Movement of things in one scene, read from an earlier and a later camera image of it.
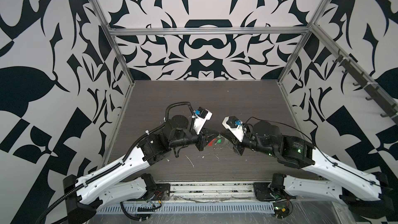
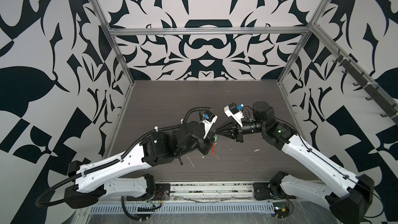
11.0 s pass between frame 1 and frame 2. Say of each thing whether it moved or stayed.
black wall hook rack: stayed
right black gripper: moved
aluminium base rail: stayed
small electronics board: stayed
